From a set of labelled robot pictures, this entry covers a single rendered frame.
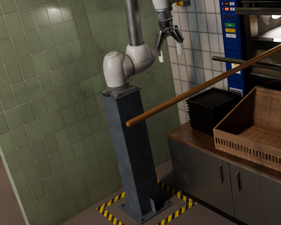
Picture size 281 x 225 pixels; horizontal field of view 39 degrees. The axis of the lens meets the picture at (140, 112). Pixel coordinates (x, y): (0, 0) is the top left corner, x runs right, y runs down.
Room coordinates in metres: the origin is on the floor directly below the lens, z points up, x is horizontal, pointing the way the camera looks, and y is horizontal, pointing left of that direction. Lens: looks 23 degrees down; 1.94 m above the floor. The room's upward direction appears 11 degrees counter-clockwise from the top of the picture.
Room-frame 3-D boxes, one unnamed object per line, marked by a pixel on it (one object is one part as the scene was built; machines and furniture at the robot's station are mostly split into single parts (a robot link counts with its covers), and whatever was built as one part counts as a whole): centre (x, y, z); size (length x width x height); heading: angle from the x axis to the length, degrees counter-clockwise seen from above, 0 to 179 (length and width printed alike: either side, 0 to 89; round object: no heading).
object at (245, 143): (2.22, -0.79, 0.72); 0.56 x 0.49 x 0.28; 35
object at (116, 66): (2.64, 0.10, 1.17); 0.18 x 0.16 x 0.22; 119
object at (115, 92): (2.62, 0.13, 1.03); 0.22 x 0.18 x 0.06; 122
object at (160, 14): (2.09, -0.23, 1.56); 0.09 x 0.09 x 0.06
